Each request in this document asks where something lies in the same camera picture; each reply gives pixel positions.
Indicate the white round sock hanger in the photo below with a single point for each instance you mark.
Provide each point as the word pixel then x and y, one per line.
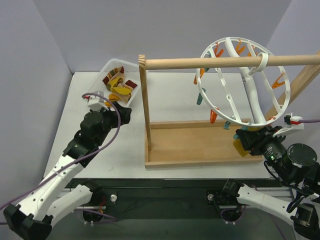
pixel 279 91

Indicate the mustard yellow sock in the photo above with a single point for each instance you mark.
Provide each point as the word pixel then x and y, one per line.
pixel 240 148
pixel 115 87

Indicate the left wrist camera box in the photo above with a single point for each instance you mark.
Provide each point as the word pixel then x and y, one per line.
pixel 94 102

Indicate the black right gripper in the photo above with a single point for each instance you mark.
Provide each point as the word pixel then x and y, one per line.
pixel 251 140

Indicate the white plastic mesh basket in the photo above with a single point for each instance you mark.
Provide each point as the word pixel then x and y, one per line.
pixel 131 72

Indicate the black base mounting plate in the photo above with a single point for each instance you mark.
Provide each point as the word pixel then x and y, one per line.
pixel 166 199

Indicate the wooden hanger rack stand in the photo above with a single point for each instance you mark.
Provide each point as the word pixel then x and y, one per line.
pixel 198 141

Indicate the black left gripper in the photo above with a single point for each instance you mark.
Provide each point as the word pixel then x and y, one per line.
pixel 122 114

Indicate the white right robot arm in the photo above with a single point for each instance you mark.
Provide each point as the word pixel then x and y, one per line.
pixel 297 170

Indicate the striped cream maroon sock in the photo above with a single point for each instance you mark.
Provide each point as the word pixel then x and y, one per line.
pixel 129 84

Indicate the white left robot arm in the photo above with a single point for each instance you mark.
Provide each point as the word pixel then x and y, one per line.
pixel 34 217

